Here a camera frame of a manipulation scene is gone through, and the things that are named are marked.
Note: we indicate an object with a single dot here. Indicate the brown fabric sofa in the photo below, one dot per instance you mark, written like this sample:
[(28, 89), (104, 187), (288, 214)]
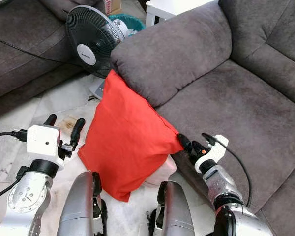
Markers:
[(241, 98), (29, 54)]

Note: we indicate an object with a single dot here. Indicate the white low table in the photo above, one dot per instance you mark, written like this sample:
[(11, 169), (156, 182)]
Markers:
[(177, 6)]

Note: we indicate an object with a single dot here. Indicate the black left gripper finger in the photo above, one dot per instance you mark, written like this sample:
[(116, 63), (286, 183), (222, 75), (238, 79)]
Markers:
[(51, 120), (78, 132)]

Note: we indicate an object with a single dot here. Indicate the silver left robot leg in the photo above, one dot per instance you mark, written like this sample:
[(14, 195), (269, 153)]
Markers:
[(78, 206)]

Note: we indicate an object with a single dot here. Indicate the black table fan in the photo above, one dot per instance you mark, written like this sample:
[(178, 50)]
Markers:
[(91, 49)]

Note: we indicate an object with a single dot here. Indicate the teal plastic basket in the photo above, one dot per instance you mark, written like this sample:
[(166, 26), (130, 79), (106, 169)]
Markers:
[(132, 22)]

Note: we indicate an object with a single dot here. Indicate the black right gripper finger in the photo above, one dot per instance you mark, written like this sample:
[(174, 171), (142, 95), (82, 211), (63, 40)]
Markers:
[(187, 143)]

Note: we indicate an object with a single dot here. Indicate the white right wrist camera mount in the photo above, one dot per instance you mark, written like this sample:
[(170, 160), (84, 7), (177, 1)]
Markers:
[(214, 152)]

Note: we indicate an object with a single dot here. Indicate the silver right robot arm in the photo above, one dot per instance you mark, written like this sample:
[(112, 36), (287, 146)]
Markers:
[(221, 184)]

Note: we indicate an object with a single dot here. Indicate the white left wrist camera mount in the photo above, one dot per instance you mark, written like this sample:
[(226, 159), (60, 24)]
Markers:
[(44, 142)]

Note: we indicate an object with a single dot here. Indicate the red square pillow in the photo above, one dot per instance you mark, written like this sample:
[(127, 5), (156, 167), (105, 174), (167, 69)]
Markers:
[(123, 137)]

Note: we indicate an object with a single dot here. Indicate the silver right robot leg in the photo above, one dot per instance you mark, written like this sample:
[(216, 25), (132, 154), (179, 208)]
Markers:
[(174, 211)]

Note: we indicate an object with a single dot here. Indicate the brown cardboard box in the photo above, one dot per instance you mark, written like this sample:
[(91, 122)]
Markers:
[(113, 6)]

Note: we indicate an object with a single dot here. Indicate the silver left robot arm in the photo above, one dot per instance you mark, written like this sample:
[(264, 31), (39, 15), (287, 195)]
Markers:
[(27, 194)]

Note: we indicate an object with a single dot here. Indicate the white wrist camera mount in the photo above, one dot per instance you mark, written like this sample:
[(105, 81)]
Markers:
[(214, 152), (44, 142)]

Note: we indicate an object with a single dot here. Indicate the silver robot leg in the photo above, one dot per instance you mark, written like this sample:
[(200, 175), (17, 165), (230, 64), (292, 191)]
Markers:
[(174, 211), (78, 206)]

